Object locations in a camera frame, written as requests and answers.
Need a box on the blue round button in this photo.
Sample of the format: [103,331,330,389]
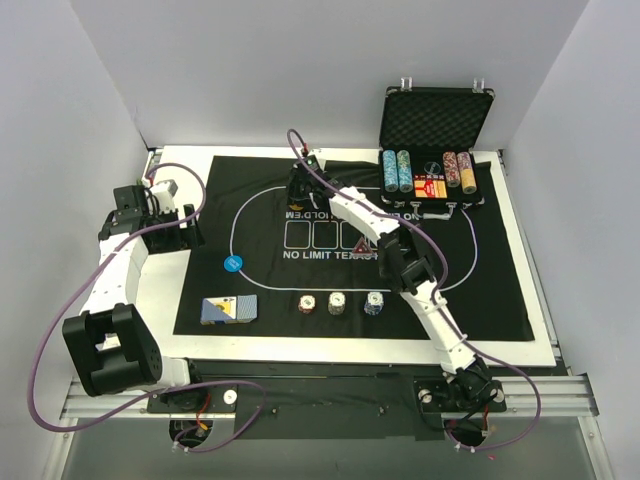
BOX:
[223,255,244,273]

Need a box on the red triangular dealer marker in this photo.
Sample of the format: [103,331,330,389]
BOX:
[352,238,373,256]

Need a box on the red white chip stack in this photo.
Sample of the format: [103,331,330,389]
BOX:
[298,294,316,314]

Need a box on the grey white chip stack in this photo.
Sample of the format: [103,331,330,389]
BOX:
[328,291,346,315]

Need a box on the blue white chip stack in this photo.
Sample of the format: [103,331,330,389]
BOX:
[363,291,384,316]

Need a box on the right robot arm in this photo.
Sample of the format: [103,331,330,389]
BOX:
[288,155,504,410]

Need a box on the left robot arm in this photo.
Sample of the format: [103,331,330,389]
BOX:
[62,180,206,412]

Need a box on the black poker table mat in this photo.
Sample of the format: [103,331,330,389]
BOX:
[174,156,534,342]

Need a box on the blue chip row left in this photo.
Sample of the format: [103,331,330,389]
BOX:
[382,150,399,193]

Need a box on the blue chip row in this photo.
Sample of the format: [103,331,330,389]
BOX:
[396,150,413,193]
[382,150,399,193]

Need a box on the blue playing card deck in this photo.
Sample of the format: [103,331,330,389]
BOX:
[200,294,258,325]

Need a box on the blue chip row right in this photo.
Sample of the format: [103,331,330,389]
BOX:
[396,150,413,193]

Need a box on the red orange card deck box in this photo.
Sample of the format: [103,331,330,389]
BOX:
[414,179,448,199]

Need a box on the black poker chip case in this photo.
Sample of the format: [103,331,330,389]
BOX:
[378,76,495,216]

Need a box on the clear round button in case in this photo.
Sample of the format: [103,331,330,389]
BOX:
[424,161,442,175]

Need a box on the red chip row in case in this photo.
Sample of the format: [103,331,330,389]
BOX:
[442,151,461,188]

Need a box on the tan chip row in case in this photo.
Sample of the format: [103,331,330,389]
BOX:
[456,152,477,195]

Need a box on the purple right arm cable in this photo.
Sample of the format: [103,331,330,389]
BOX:
[285,128,541,454]

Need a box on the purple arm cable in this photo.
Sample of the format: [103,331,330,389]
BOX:
[285,128,541,454]
[27,162,269,454]

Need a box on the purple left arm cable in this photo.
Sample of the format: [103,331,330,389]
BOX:
[27,162,269,454]

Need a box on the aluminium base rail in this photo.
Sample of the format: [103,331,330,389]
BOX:
[60,375,598,420]

